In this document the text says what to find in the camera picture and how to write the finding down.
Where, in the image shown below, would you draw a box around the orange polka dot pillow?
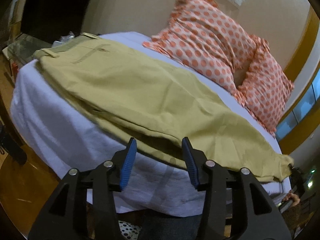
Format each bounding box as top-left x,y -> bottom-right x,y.
238,35 -> 294,136
143,0 -> 257,103

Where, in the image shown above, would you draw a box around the khaki yellow-green pants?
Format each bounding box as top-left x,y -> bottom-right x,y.
34,33 -> 293,182

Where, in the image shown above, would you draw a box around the dark wall television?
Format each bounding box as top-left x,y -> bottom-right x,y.
21,0 -> 89,44

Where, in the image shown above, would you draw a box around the person's right hand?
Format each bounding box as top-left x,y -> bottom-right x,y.
283,192 -> 300,207

